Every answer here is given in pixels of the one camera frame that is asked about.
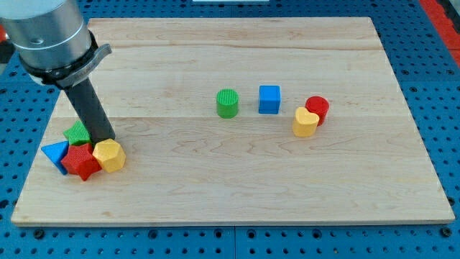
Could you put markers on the yellow heart block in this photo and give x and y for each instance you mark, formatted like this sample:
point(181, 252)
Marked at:
point(304, 123)

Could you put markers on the green cylinder block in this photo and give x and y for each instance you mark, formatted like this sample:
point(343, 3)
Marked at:
point(227, 103)

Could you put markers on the wooden board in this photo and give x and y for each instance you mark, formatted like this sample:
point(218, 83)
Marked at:
point(185, 165)

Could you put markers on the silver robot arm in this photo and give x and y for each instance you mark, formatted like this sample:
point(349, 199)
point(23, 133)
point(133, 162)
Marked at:
point(57, 48)

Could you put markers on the red star block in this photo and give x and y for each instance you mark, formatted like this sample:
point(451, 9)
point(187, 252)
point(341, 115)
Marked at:
point(80, 161)

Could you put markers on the red cylinder block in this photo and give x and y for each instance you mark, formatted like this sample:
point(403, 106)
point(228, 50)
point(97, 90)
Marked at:
point(318, 105)

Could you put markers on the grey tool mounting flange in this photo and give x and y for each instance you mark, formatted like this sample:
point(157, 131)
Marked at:
point(69, 75)

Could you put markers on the red strip at corner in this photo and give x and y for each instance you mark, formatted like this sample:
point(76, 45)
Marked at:
point(442, 25)

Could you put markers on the blue cube block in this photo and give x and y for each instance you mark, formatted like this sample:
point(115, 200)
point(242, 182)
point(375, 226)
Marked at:
point(269, 99)

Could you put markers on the green star block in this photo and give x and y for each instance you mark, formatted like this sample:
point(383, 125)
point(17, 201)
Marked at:
point(77, 134)

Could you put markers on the blue triangle block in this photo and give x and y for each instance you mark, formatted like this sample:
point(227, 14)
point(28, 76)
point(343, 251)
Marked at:
point(55, 153)

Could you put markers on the yellow hexagon block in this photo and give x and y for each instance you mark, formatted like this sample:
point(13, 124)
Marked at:
point(110, 155)

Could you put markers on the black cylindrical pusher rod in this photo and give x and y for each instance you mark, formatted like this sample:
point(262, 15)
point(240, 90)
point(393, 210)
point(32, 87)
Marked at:
point(87, 105)

